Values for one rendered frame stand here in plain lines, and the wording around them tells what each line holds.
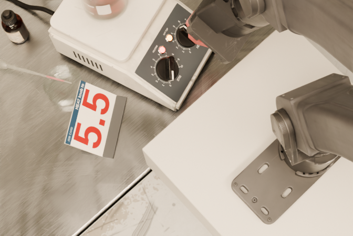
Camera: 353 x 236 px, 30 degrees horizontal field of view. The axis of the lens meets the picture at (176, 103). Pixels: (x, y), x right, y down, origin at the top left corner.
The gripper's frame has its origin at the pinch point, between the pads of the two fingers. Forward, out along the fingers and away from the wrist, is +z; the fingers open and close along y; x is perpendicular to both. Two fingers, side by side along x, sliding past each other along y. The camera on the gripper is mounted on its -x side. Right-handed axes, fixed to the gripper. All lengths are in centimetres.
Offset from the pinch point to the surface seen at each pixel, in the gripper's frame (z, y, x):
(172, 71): 2.9, 5.8, 0.7
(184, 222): 4.1, 20.3, 14.1
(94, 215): 9.3, 25.9, 5.0
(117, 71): 6.5, 9.4, -4.5
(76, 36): 6.7, 9.1, -11.5
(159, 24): 4.6, 1.1, -4.1
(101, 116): 10.5, 14.5, -1.9
